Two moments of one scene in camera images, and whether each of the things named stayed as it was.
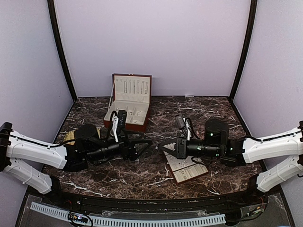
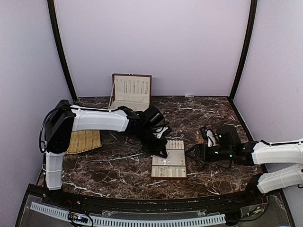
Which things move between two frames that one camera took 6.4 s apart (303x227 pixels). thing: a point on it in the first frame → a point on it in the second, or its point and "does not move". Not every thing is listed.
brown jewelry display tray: x=185 y=169 → x=173 y=167
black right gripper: x=180 y=149 → x=199 y=148
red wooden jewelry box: x=132 y=93 does not move
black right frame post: x=253 y=6 does not move
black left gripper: x=129 y=152 → x=156 y=151
